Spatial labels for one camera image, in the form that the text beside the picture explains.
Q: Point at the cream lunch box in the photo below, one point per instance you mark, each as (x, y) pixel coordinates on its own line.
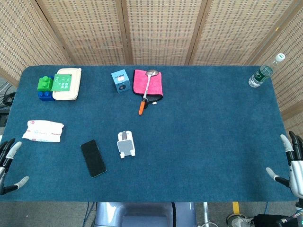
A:
(71, 94)

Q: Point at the black smartphone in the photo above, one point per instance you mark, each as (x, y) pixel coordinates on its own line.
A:
(93, 158)

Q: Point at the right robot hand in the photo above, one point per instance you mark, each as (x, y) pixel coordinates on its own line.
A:
(296, 175)

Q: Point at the blue toy building block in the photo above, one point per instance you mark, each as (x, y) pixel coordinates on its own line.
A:
(45, 95)

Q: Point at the light blue cube box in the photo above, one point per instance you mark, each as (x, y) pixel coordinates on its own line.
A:
(120, 81)

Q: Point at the green toy building block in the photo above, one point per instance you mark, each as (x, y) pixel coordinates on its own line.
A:
(45, 83)

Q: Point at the white table leg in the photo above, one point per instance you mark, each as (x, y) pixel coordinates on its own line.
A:
(206, 212)

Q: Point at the pink cloth with black trim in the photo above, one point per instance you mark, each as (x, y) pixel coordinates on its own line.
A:
(155, 85)

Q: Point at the blue table cloth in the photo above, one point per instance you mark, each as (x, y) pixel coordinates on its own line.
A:
(189, 142)

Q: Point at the green card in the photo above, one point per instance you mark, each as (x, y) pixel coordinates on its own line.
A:
(61, 82)

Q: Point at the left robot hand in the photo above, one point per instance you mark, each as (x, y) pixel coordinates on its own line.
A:
(11, 151)

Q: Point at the clear plastic water bottle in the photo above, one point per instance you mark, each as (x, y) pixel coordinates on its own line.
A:
(260, 75)

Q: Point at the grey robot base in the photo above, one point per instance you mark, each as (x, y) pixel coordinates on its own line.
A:
(144, 214)

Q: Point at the woven bamboo folding screen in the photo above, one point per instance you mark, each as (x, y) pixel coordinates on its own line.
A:
(161, 30)

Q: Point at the white tissue pack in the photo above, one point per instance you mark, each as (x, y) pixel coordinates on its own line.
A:
(43, 131)

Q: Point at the white phone stand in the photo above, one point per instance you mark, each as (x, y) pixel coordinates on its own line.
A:
(126, 144)

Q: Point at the grey sneaker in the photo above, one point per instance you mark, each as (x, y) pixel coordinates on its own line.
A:
(239, 220)

